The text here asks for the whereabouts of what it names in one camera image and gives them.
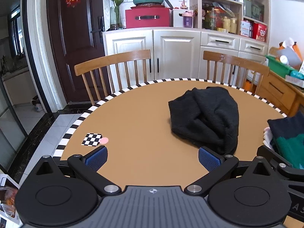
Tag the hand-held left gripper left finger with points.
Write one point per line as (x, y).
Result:
(96, 158)

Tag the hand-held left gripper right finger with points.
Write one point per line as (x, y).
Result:
(209, 159)

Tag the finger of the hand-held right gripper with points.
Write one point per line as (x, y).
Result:
(273, 156)
(292, 172)

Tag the black knit sweater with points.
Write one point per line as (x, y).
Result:
(206, 118)

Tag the pink round sticker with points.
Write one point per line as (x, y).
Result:
(104, 140)

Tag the checkerboard marker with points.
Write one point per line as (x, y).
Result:
(91, 139)

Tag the green blue knit sweater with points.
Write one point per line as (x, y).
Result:
(289, 137)

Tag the wooden sideboard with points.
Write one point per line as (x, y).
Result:
(277, 95)

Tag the flat grey box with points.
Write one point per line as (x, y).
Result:
(294, 82)

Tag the teal tissue packet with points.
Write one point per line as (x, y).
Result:
(298, 74)

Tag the green plastic basket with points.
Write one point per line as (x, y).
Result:
(277, 67)

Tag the white dotted box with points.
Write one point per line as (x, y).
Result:
(302, 67)

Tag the white round cup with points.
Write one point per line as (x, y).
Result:
(283, 59)

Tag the wooden chair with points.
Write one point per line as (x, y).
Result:
(114, 60)
(237, 63)

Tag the grey pitcher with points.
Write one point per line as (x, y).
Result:
(291, 55)

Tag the dark wooden door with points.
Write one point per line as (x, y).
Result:
(76, 52)

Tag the black framed glass door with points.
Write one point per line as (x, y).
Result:
(22, 76)

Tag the white cabinet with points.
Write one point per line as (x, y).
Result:
(175, 49)

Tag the red snack box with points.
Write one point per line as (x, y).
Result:
(259, 32)

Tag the white red box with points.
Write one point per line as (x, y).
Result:
(245, 28)

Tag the yellow jar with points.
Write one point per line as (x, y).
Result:
(229, 25)

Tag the purple water bottle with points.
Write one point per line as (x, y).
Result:
(187, 20)

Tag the dark glass jar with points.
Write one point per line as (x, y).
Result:
(210, 17)

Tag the glass vase with plant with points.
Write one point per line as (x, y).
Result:
(116, 16)

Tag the green box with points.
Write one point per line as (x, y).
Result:
(253, 9)

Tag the red storage box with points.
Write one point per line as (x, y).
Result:
(147, 19)

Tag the open shelf unit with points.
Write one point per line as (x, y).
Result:
(197, 9)

